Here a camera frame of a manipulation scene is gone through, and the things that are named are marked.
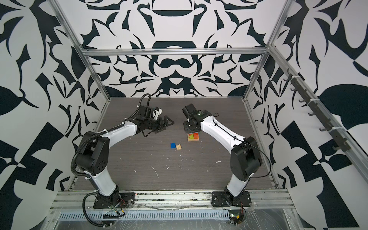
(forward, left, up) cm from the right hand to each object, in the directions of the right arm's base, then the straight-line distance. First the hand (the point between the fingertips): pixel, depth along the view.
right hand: (190, 127), depth 86 cm
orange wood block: (+1, -4, -13) cm, 14 cm away
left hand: (+3, +11, 0) cm, 12 cm away
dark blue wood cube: (-5, +11, -14) cm, 18 cm away
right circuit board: (-43, -21, -16) cm, 50 cm away
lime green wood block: (0, -1, -12) cm, 12 cm away
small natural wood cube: (-7, +7, -12) cm, 16 cm away
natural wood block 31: (-2, -2, -13) cm, 13 cm away
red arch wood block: (+1, 0, -11) cm, 11 cm away
